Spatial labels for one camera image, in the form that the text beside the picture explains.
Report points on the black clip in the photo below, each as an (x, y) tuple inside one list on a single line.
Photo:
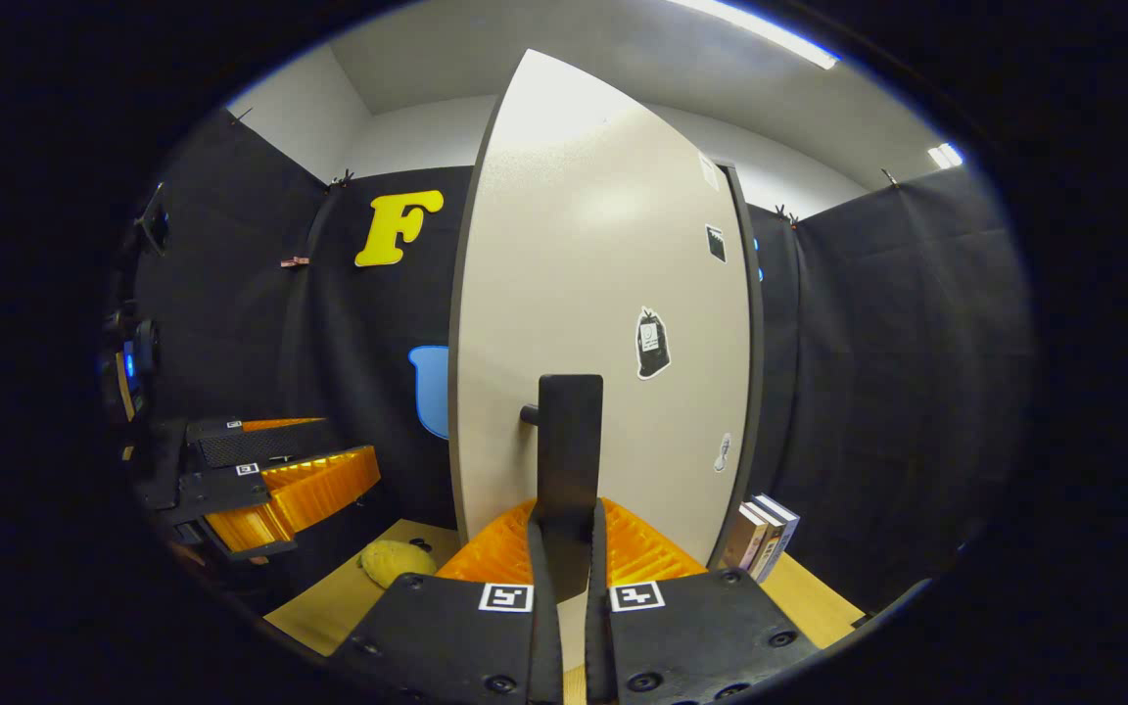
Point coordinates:
[(784, 213), (889, 176), (239, 116), (341, 179)]

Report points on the small ceiling light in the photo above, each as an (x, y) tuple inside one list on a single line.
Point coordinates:
[(944, 155)]

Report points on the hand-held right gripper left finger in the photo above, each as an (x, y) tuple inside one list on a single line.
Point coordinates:
[(544, 646)]

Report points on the black backdrop cloth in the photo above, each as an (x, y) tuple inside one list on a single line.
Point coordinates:
[(897, 392)]

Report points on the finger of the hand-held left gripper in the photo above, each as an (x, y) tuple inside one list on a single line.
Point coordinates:
[(309, 490), (260, 443)]

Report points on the brown small box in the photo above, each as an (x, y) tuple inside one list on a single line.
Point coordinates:
[(742, 539)]

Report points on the beige cabinet door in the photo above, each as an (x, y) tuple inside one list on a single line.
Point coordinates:
[(574, 245)]

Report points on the white small box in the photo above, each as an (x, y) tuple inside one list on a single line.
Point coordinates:
[(766, 537)]

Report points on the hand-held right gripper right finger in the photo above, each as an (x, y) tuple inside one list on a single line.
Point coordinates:
[(598, 646)]

